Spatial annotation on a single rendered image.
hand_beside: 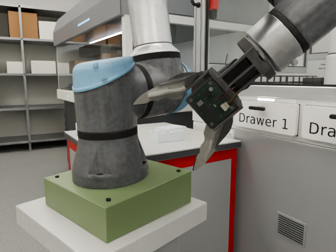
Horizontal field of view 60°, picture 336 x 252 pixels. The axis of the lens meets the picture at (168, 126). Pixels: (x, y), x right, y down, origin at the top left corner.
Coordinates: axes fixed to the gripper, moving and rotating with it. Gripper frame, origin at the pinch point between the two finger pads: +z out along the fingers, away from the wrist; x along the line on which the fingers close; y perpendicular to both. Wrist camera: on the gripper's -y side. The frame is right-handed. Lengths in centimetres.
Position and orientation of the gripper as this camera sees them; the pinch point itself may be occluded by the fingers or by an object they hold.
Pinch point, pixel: (163, 137)
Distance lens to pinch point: 50.0
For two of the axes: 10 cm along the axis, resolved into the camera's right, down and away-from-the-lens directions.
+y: -1.9, 2.4, -9.5
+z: -7.2, 6.3, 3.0
